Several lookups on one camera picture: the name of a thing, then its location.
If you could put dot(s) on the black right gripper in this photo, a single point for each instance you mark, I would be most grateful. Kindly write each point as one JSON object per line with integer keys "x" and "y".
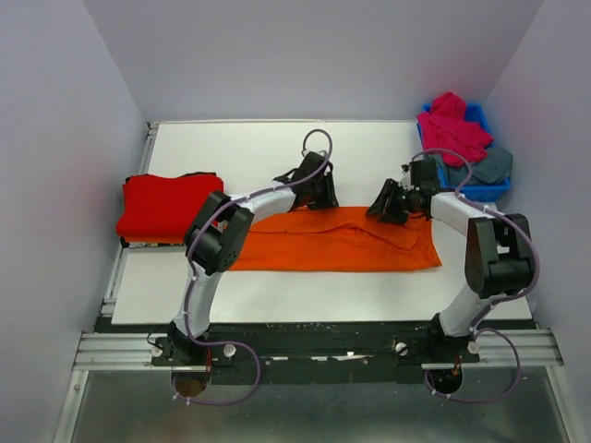
{"x": 389, "y": 189}

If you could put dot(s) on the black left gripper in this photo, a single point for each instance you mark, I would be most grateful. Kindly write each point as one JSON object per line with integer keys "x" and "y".
{"x": 329, "y": 198}

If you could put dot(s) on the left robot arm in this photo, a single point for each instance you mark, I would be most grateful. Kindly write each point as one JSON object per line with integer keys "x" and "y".
{"x": 216, "y": 237}

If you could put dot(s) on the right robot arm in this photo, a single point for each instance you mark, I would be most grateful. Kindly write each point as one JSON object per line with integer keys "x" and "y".
{"x": 501, "y": 263}

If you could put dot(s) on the magenta crumpled t shirt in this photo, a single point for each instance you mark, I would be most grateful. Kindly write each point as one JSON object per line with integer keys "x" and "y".
{"x": 444, "y": 126}

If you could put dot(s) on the grey crumpled t shirt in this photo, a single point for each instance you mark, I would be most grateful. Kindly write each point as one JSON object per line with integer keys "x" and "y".
{"x": 491, "y": 171}

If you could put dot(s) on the red folded t shirt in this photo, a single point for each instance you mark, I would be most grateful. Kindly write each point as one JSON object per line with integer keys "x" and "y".
{"x": 160, "y": 208}

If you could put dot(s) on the orange folded t shirt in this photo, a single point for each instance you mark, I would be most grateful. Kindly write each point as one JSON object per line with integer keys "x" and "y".
{"x": 129, "y": 243}

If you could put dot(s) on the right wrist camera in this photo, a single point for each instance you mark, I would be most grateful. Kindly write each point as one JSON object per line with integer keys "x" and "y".
{"x": 406, "y": 180}

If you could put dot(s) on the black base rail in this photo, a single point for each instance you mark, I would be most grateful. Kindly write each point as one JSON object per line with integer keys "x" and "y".
{"x": 313, "y": 353}

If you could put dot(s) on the aluminium frame rail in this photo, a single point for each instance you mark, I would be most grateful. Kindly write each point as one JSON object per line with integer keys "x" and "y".
{"x": 131, "y": 352}

